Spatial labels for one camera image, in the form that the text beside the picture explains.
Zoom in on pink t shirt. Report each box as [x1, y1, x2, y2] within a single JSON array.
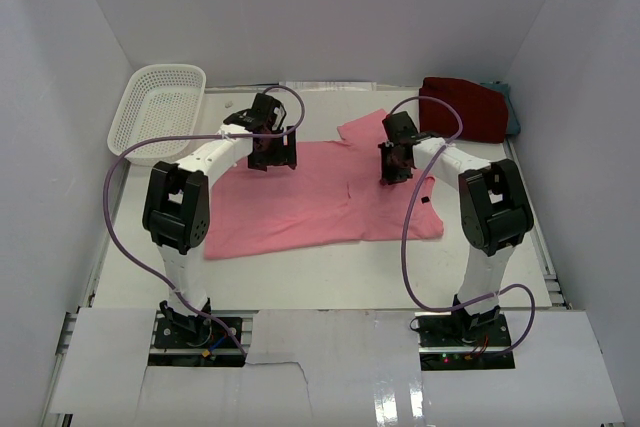
[[204, 110, 444, 260]]

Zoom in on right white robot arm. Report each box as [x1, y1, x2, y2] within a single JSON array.
[[378, 112, 534, 346]]

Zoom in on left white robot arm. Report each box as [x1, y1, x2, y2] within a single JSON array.
[[142, 93, 297, 346]]

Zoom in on papers at back edge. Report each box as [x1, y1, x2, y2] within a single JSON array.
[[281, 81, 377, 92]]

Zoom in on folded dark red t shirt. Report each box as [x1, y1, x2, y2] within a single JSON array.
[[418, 77, 509, 144]]

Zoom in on white plastic mesh basket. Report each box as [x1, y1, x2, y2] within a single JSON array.
[[107, 64, 206, 166]]

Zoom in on folded teal t shirt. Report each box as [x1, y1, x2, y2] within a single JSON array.
[[480, 82, 521, 137]]

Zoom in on white paper sheet front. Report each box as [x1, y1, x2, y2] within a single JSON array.
[[50, 308, 623, 426]]

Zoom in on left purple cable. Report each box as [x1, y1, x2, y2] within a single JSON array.
[[101, 86, 307, 356]]

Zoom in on purple cable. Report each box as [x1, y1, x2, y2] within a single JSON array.
[[387, 95, 537, 359], [101, 86, 307, 356]]

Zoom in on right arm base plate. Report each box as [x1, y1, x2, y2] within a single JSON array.
[[409, 314, 516, 372]]

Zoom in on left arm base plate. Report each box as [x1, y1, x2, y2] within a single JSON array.
[[148, 314, 245, 368]]

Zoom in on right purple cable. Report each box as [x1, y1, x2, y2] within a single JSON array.
[[387, 95, 537, 359]]

